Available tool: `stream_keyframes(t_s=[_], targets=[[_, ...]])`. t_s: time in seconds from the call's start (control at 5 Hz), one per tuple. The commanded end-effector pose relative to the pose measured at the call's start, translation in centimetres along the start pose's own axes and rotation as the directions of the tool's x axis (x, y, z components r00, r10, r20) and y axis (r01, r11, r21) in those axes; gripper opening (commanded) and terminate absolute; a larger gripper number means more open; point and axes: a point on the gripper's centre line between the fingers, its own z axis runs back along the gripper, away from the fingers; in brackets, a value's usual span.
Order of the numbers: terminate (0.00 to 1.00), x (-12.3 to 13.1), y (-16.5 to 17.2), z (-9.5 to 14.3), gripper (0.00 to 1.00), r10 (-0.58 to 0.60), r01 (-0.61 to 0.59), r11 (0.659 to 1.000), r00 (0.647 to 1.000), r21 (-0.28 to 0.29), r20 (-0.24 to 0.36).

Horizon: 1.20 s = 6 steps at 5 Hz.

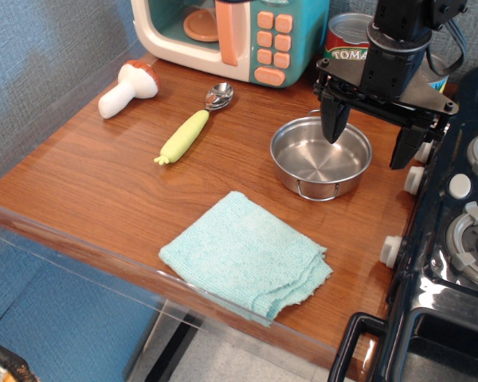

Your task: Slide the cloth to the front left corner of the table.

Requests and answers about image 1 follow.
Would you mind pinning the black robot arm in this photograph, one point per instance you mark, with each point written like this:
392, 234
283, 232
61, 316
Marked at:
415, 14

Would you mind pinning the toy microwave oven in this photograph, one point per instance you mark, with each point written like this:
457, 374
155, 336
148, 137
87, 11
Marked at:
269, 43

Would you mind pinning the tomato can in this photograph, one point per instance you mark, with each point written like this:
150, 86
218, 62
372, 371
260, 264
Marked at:
346, 37

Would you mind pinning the small steel pot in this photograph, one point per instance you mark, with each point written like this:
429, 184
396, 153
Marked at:
313, 168

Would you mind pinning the clear acrylic table guard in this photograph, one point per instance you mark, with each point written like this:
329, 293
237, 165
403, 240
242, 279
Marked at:
72, 311

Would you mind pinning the black toy stove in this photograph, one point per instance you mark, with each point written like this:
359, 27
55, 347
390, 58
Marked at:
430, 332

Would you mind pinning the light blue folded cloth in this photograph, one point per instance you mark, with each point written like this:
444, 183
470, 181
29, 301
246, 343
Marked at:
248, 260

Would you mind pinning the toy mushroom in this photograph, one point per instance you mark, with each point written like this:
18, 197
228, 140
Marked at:
136, 80

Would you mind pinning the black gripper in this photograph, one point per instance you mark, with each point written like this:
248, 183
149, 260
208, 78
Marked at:
387, 85

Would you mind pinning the spoon with green handle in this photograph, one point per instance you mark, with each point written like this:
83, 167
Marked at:
182, 139

